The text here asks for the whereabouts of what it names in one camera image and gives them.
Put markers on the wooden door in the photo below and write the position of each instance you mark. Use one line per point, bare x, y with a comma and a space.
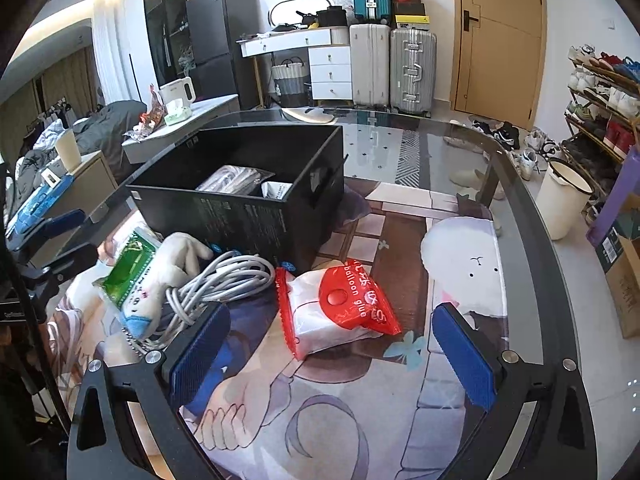
500, 45

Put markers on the dark duvet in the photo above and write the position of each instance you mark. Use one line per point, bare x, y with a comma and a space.
110, 125

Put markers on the red snack bag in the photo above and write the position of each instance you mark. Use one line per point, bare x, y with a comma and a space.
150, 117

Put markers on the beige paper cup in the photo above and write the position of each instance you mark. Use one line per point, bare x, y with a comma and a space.
68, 152

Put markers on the white electric kettle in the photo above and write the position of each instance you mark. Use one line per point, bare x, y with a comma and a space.
175, 92

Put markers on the white trash bin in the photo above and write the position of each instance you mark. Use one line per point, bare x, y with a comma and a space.
562, 205

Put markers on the white plush toy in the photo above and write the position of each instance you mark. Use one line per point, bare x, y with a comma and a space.
175, 260

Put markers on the oval mirror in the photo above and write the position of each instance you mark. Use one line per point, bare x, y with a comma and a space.
297, 10

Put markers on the beige curtains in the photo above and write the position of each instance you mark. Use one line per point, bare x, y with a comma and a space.
65, 80

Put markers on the grey side cabinet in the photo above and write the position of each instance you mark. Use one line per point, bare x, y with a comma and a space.
200, 115

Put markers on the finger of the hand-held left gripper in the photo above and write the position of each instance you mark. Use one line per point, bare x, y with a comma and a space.
60, 262
62, 222

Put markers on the yellow and black shoe box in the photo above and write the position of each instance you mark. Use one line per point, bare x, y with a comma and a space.
412, 21

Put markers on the printed table mat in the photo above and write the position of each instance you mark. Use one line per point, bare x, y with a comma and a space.
375, 410

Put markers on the green tissue box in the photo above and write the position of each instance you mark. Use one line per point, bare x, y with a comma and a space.
177, 115

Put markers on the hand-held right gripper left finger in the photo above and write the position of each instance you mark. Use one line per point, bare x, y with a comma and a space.
200, 355

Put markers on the green packet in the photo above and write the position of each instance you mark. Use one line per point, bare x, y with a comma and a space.
127, 270

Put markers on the beige slipper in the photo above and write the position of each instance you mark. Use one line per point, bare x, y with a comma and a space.
467, 177

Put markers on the shoe rack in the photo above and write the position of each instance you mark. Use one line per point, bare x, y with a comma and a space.
605, 110

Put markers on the white packet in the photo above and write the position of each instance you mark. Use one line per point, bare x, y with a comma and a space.
277, 190

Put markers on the blue plastic bag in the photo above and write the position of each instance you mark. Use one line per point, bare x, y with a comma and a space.
35, 205

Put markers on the black fridge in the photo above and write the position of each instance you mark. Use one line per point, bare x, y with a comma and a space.
220, 35

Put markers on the silver suitcase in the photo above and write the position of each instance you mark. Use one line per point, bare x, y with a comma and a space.
412, 70

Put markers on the brown cardboard box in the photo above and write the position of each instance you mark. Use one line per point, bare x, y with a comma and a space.
622, 285

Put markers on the clothes rack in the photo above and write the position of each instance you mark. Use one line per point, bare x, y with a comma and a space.
55, 115

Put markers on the black pot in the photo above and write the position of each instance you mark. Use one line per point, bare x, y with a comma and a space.
331, 17

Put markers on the white sheer curtain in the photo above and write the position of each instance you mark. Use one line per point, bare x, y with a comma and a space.
110, 55

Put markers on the black storage box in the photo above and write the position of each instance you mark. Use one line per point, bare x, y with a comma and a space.
240, 225

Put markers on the clear zip bag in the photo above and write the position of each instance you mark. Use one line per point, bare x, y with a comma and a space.
227, 180

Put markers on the purple box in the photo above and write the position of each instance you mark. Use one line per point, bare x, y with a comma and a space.
615, 215

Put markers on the white vanity desk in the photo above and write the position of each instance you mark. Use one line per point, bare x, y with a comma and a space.
327, 65

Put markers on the wooden bedside table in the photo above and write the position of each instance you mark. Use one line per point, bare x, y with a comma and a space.
95, 180

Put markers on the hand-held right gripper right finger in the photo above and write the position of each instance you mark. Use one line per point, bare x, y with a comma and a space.
465, 360

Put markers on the white suitcase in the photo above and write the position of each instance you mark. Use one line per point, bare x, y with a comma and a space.
369, 65

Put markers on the woven basket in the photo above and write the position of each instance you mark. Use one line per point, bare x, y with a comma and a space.
290, 85

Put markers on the red and white bag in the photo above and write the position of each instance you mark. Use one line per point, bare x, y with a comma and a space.
320, 320

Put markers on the dark glass cabinet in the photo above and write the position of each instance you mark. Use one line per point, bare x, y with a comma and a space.
165, 25

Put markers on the plain black shoe box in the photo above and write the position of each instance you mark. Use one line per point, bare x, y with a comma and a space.
408, 9

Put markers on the pile of shoes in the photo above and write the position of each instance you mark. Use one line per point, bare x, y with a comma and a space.
525, 152

